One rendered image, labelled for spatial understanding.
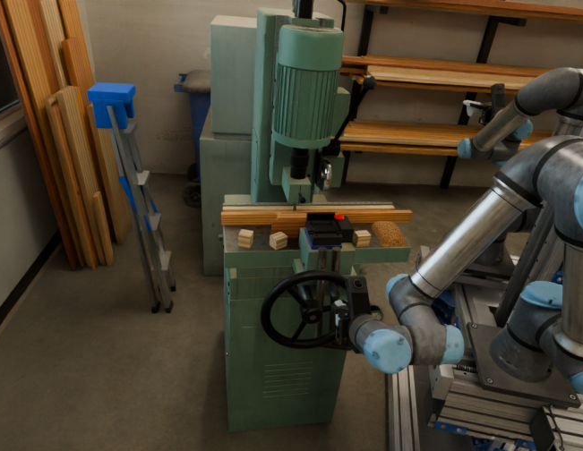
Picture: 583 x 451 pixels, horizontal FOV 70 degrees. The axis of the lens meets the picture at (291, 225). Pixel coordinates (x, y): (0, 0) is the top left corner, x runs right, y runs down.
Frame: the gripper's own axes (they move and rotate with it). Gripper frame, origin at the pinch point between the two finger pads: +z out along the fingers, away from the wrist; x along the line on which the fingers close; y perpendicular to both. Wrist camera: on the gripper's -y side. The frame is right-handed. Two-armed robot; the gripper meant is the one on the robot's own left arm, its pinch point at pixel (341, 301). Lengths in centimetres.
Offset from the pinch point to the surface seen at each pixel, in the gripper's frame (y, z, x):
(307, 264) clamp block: -8.1, 11.6, -7.1
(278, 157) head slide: -41, 32, -14
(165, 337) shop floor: 43, 110, -60
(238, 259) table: -8.2, 21.0, -26.6
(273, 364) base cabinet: 33, 45, -12
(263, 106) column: -58, 34, -20
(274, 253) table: -10.0, 20.7, -15.8
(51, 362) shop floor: 51, 98, -109
